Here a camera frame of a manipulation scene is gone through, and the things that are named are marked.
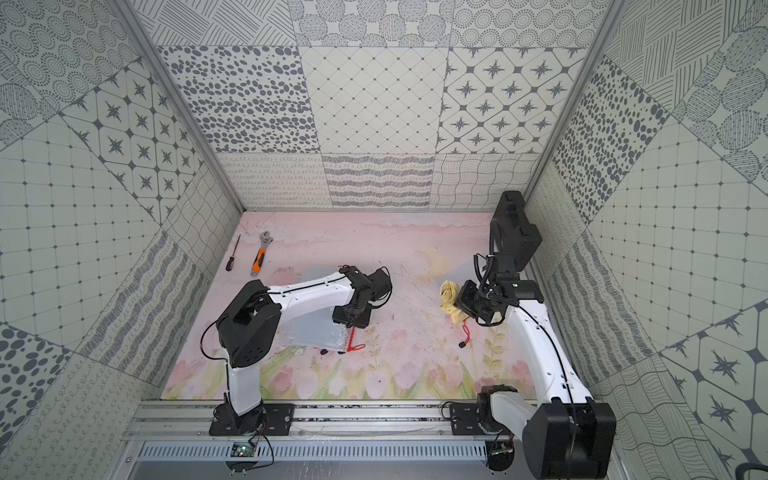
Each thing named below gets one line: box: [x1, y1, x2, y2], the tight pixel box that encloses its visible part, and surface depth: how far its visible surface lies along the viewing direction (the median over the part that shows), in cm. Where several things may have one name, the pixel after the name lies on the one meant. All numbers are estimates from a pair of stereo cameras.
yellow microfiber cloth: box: [440, 280, 468, 325], surface depth 79 cm
